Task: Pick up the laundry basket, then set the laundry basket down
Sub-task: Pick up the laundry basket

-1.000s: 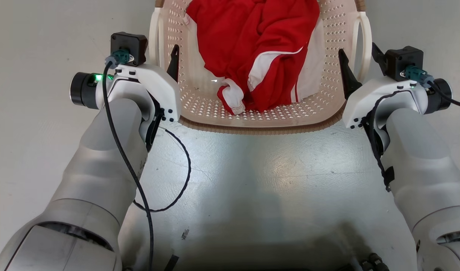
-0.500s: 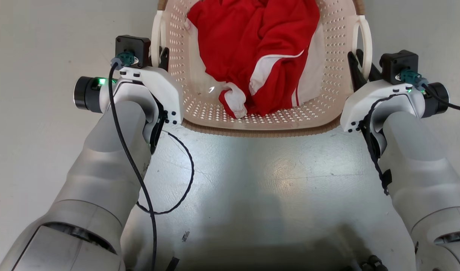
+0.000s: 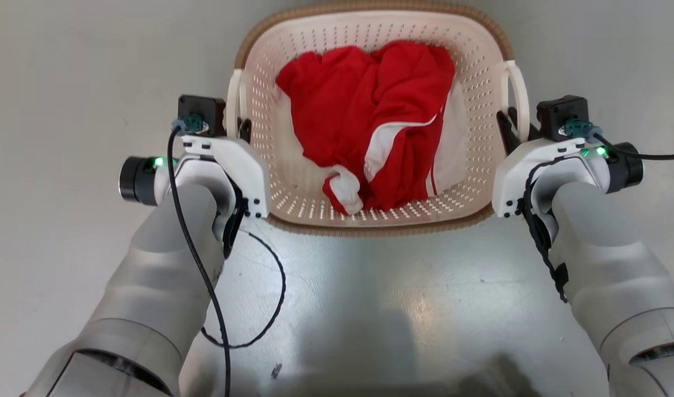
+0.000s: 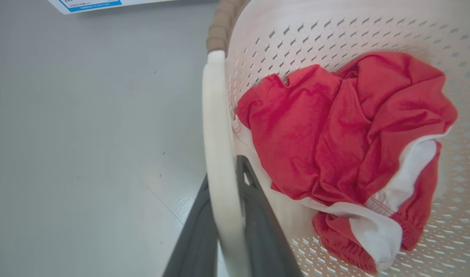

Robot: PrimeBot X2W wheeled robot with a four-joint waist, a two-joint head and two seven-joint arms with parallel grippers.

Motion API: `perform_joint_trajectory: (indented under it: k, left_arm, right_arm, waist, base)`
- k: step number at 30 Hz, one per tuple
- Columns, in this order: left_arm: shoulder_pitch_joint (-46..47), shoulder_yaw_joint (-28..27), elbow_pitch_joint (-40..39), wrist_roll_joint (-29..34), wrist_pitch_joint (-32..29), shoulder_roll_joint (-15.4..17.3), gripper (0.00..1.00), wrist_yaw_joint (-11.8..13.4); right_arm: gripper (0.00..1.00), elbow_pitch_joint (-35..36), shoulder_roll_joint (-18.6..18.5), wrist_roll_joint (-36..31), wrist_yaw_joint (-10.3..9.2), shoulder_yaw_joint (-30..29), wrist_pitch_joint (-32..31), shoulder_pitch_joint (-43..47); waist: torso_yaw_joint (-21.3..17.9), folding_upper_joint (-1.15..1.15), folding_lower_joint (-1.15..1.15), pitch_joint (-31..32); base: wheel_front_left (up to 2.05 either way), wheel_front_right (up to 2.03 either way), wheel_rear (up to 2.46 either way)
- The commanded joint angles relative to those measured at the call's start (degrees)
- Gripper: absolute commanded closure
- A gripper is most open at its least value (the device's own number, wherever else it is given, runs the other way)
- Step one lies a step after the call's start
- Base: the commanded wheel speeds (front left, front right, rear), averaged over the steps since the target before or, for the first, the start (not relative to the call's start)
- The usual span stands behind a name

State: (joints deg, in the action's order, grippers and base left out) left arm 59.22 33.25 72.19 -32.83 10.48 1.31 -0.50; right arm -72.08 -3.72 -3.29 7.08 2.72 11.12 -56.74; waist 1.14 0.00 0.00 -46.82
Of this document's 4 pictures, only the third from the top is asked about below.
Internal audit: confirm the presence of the black looping left arm cable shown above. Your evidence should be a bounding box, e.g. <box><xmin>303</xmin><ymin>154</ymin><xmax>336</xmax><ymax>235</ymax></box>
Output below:
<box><xmin>200</xmin><ymin>230</ymin><xmax>287</xmax><ymax>350</ymax></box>

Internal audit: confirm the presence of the black right camera cable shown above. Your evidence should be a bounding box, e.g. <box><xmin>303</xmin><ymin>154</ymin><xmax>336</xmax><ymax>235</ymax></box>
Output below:
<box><xmin>590</xmin><ymin>131</ymin><xmax>674</xmax><ymax>162</ymax></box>

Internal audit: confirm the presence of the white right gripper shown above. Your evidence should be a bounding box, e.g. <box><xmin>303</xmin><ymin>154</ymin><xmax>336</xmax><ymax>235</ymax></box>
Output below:
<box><xmin>491</xmin><ymin>107</ymin><xmax>612</xmax><ymax>219</ymax></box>

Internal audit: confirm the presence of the black camera cable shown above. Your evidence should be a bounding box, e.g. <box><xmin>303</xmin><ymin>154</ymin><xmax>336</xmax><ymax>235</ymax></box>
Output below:
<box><xmin>167</xmin><ymin>126</ymin><xmax>232</xmax><ymax>397</ymax></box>
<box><xmin>590</xmin><ymin>131</ymin><xmax>674</xmax><ymax>162</ymax></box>

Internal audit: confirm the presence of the black left camera cable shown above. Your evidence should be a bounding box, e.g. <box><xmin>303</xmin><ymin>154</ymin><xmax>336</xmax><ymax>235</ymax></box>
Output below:
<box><xmin>167</xmin><ymin>126</ymin><xmax>232</xmax><ymax>397</ymax></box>

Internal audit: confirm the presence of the pale pink perforated laundry basket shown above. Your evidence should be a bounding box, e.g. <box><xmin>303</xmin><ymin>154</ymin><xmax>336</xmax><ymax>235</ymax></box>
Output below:
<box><xmin>226</xmin><ymin>0</ymin><xmax>531</xmax><ymax>238</ymax></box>

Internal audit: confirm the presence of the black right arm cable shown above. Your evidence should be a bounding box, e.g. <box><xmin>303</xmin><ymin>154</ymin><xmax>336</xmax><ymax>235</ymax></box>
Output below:
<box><xmin>521</xmin><ymin>158</ymin><xmax>570</xmax><ymax>304</ymax></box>

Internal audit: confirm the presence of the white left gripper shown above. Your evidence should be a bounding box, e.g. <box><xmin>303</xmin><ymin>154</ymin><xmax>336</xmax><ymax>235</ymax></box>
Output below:
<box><xmin>180</xmin><ymin>118</ymin><xmax>272</xmax><ymax>219</ymax></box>

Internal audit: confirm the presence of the red garment with white trim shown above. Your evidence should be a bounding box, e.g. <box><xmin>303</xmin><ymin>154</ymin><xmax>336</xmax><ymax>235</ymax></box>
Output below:
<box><xmin>275</xmin><ymin>41</ymin><xmax>457</xmax><ymax>216</ymax></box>

